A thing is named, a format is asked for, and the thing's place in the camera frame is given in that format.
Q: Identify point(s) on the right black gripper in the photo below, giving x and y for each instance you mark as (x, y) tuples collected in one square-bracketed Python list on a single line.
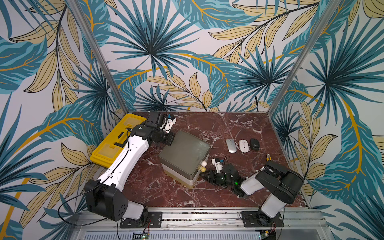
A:
[(214, 177)]

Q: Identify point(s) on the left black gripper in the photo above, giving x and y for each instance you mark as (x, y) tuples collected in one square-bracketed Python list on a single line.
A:
[(171, 137)]

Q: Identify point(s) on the grey drawer unit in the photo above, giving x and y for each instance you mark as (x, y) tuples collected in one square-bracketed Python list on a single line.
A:
[(182, 159)]

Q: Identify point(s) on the silver computer mouse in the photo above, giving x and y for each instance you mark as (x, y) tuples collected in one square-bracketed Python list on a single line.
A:
[(231, 145)]

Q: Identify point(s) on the white computer mouse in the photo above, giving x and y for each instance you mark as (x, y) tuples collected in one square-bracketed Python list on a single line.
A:
[(243, 146)]

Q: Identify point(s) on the black computer mouse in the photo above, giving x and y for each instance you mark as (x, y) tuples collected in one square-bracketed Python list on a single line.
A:
[(254, 145)]

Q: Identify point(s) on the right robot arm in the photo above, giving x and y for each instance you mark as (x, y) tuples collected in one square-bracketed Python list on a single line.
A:
[(282, 183)]

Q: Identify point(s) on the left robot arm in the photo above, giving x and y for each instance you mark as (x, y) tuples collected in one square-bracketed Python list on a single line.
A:
[(104, 197)]

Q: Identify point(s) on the yellow plastic toolbox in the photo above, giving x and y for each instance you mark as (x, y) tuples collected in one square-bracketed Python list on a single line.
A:
[(109, 149)]

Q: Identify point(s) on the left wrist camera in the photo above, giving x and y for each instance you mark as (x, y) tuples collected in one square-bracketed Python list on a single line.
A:
[(161, 121)]

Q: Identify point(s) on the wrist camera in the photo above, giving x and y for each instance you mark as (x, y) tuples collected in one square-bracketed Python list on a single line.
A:
[(161, 121), (218, 164)]

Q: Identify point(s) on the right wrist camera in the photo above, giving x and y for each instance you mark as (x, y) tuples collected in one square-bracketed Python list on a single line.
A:
[(218, 164)]

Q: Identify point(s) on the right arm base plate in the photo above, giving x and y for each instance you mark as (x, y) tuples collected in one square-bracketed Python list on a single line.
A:
[(257, 219)]

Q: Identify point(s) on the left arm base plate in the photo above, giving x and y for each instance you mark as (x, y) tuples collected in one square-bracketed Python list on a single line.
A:
[(152, 220)]

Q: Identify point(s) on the aluminium front rail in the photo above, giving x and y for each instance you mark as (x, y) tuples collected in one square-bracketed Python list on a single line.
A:
[(199, 223)]

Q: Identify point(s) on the left aluminium corner post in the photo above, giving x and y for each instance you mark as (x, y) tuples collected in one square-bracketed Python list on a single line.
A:
[(94, 46)]

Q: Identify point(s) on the aluminium corner post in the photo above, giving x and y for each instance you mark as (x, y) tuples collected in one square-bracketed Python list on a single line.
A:
[(319, 28), (94, 46)]

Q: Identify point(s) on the right aluminium corner post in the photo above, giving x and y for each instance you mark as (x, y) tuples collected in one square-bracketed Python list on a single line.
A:
[(319, 28)]

